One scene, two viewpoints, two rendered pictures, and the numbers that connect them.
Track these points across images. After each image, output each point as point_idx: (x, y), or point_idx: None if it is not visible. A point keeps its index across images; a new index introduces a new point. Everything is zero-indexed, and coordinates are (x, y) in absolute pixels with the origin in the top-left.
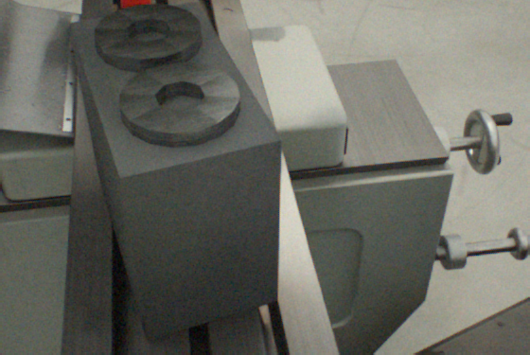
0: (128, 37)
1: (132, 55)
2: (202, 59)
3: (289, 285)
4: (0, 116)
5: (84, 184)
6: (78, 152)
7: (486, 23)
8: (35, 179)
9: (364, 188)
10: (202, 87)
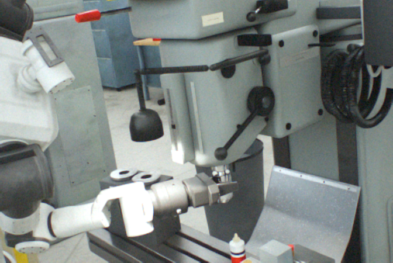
0: (148, 174)
1: (142, 172)
2: (130, 183)
3: (108, 235)
4: (254, 243)
5: (183, 226)
6: (195, 229)
7: None
8: None
9: None
10: (120, 175)
